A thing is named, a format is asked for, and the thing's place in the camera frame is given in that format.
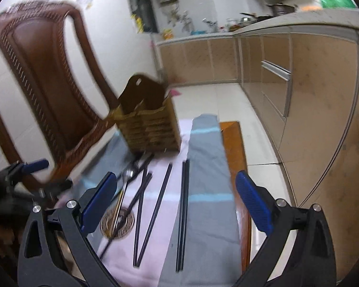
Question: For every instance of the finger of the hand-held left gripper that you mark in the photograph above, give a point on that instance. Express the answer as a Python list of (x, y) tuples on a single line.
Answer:
[(36, 166), (58, 187)]

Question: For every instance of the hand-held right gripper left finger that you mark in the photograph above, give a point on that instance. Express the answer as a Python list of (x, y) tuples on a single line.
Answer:
[(99, 201)]

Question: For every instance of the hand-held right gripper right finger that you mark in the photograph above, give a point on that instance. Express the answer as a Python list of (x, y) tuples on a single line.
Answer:
[(254, 204)]

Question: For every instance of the metal spoon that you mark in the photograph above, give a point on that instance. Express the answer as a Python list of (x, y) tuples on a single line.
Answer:
[(127, 174)]

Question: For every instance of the wooden utensil holder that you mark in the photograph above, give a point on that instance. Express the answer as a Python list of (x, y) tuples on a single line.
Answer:
[(149, 125)]

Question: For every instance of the round metal plate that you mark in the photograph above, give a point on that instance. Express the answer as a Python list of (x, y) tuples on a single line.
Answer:
[(107, 225)]

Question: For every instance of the grey pink striped cloth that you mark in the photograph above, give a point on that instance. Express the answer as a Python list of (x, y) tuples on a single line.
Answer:
[(209, 215)]

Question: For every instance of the brown carved wooden chair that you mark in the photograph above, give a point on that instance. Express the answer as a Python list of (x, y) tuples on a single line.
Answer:
[(48, 80)]

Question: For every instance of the beige kitchen cabinets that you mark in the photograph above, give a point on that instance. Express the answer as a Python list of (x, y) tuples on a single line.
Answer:
[(311, 95)]

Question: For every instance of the yellow bottle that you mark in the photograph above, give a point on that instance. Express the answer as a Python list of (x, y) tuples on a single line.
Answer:
[(137, 22)]

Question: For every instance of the blue basin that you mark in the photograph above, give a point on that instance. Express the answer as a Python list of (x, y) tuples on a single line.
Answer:
[(198, 32)]

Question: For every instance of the dark frying pan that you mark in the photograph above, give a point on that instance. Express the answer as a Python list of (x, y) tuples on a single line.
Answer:
[(257, 16)]

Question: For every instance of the dark window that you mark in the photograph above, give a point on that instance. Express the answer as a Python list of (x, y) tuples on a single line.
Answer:
[(142, 3)]

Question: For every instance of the metal faucet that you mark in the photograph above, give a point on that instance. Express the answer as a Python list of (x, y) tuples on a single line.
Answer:
[(185, 19)]

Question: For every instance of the metal cooking pot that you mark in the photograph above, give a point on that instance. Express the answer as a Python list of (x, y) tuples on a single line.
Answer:
[(282, 9)]

